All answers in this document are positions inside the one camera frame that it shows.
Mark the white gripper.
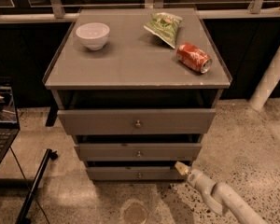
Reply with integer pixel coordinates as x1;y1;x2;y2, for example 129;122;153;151
175;161;215;193

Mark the grey bottom drawer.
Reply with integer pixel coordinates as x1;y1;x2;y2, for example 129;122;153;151
87;166;185;181

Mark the grey drawer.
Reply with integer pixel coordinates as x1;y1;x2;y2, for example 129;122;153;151
87;166;185;181
75;143;202;161
58;108;216;135

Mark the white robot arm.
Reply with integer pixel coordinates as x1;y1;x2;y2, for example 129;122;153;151
175;161;268;224

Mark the grey middle drawer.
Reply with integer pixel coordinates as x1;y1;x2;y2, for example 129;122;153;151
75;143;202;161

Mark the grey drawer cabinet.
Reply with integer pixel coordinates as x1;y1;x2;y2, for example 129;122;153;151
44;8;231;171

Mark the grey top drawer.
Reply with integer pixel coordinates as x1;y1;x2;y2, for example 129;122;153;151
58;108;216;135

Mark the red soda can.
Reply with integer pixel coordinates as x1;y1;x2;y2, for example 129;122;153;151
176;43;212;74

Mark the white diagonal pillar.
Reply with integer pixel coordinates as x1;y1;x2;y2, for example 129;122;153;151
248;46;280;110

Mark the green chip bag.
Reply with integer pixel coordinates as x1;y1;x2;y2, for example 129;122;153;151
144;12;183;49

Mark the white ceramic bowl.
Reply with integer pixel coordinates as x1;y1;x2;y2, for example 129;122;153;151
76;22;110;50

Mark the black stand leg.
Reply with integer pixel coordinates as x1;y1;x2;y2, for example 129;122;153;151
15;148;58;224

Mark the black laptop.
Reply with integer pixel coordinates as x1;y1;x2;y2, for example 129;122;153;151
0;77;20;163

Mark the metal window railing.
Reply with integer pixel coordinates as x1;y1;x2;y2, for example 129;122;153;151
0;0;280;24

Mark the black cable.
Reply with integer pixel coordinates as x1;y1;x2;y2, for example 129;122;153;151
9;147;51;224

